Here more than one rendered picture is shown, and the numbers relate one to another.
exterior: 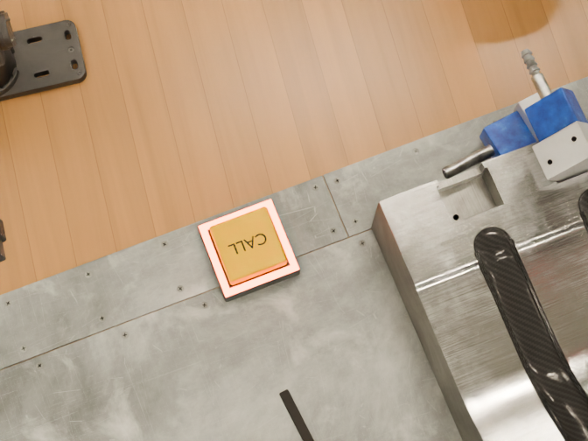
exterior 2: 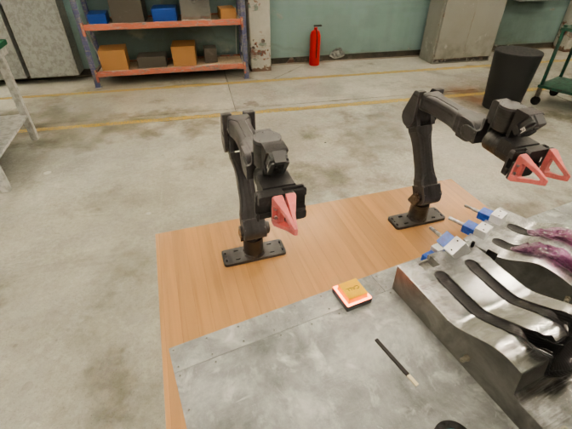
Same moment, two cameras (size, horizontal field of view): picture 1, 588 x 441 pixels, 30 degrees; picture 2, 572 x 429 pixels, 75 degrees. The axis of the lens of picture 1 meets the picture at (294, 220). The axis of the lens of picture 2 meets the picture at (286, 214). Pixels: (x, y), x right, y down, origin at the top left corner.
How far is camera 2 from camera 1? 0.55 m
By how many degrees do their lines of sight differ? 37
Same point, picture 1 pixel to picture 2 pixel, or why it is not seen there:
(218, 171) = (334, 275)
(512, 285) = (452, 288)
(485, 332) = (449, 300)
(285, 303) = (368, 311)
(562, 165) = (455, 249)
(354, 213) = (385, 284)
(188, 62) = (318, 248)
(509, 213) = (443, 266)
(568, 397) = (489, 318)
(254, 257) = (356, 292)
